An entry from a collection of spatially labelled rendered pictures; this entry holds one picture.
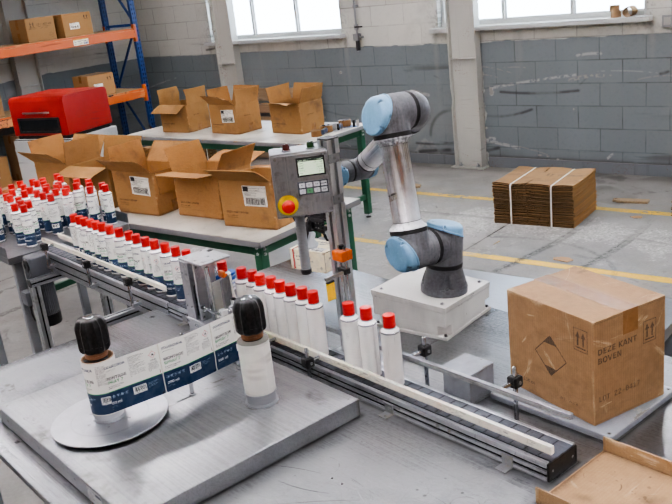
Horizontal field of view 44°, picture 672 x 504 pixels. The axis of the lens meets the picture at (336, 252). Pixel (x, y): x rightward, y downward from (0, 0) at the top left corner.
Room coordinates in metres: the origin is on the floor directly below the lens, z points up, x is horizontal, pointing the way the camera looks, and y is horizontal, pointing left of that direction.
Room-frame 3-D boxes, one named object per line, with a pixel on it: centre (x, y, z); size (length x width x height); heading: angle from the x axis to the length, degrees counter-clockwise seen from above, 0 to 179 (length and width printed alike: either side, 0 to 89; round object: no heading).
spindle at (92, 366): (2.00, 0.65, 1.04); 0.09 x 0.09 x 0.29
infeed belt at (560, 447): (2.24, 0.07, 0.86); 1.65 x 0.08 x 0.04; 39
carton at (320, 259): (2.86, 0.06, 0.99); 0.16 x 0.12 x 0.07; 49
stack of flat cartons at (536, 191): (6.19, -1.65, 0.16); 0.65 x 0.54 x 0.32; 54
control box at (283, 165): (2.38, 0.07, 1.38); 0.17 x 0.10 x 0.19; 94
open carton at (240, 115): (7.09, 0.74, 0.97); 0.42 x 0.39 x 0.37; 137
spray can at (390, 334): (2.01, -0.12, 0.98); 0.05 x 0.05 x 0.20
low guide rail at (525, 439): (2.00, -0.08, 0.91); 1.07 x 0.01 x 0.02; 39
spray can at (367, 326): (2.08, -0.06, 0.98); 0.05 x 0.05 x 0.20
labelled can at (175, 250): (2.86, 0.57, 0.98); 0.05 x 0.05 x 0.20
